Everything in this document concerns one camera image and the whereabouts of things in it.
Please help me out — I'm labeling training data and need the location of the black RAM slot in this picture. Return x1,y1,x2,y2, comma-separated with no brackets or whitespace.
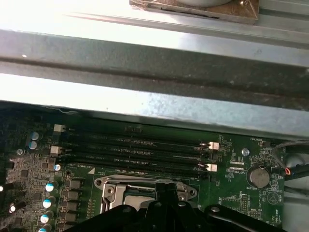
51,145,219,172
57,136,211,161
56,157,210,182
53,123,220,150

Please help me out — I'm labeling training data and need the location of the CPU socket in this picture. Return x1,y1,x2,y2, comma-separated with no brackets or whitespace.
93,175,198,216

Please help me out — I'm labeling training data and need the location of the black cable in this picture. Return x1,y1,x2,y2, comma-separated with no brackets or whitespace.
288,166,309,180

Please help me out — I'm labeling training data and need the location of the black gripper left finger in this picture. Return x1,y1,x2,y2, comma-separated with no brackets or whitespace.
62,182,168,232

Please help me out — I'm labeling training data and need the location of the silver topped CPU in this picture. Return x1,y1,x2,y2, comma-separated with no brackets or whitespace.
123,193,157,212

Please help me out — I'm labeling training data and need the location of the grey sleeved cable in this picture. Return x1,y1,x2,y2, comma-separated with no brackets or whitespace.
270,139,309,170

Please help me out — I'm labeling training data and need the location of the round coin battery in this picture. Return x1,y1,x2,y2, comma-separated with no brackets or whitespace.
248,166,271,189

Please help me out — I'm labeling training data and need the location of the square brown base plate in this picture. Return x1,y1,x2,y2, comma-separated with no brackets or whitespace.
129,0,260,26

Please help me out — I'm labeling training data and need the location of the metal socket cover frame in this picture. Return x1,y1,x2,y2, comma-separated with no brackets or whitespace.
100,180,191,215

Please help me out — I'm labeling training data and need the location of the green motherboard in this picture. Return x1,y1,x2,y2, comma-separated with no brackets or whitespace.
0,106,288,232

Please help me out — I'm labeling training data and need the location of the black PC case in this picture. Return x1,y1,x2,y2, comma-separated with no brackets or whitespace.
0,26,309,232

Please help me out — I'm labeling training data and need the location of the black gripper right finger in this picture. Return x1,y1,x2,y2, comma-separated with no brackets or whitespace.
166,182,292,232

